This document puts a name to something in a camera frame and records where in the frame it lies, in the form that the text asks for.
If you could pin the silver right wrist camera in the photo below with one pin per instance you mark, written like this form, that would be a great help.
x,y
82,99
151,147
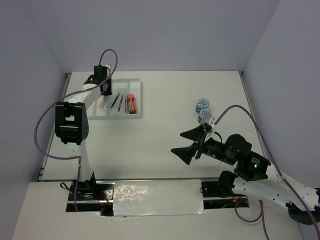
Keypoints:
x,y
208,123

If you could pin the red gel pen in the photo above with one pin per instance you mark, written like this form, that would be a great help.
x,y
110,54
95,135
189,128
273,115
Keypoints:
x,y
120,103

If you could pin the white compartment tray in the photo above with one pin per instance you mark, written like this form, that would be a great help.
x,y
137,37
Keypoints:
x,y
124,86

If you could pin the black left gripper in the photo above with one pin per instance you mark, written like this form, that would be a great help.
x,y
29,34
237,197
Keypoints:
x,y
108,92

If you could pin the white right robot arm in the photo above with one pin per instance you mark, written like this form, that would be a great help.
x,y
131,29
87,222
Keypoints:
x,y
253,175

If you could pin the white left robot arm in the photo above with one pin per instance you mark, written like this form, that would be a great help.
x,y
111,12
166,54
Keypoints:
x,y
72,126

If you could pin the pink capped crayon tube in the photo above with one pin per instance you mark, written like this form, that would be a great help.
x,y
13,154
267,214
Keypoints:
x,y
131,104

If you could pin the teal gel pen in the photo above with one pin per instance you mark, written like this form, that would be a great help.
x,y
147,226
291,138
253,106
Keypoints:
x,y
115,100

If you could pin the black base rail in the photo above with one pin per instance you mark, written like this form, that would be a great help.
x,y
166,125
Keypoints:
x,y
102,201

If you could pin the light blue highlighter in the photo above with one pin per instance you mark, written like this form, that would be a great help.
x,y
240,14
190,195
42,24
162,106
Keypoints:
x,y
105,101

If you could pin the silver foil sheet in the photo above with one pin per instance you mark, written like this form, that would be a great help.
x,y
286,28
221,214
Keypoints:
x,y
158,198

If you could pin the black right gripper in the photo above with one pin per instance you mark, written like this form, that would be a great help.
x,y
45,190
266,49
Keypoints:
x,y
185,152

